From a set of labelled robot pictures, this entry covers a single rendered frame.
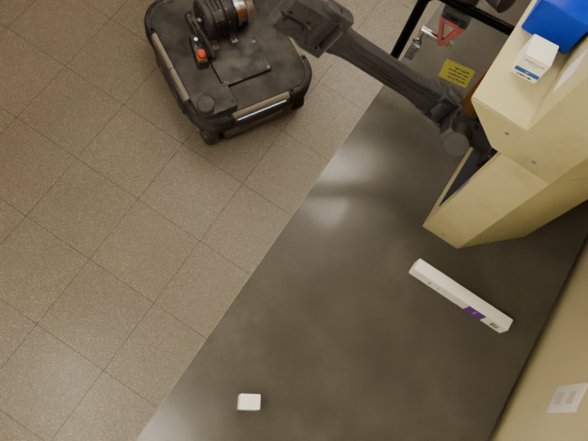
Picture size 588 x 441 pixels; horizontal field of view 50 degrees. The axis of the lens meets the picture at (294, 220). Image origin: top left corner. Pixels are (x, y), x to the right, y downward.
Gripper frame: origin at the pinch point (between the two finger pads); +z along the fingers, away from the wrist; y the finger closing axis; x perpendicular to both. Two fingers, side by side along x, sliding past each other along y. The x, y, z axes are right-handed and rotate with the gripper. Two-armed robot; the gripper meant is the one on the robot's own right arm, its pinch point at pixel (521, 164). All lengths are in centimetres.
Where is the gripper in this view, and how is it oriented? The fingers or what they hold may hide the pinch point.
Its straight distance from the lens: 160.7
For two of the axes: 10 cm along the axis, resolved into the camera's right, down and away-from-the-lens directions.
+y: 4.9, -8.0, 3.5
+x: -2.2, 2.8, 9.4
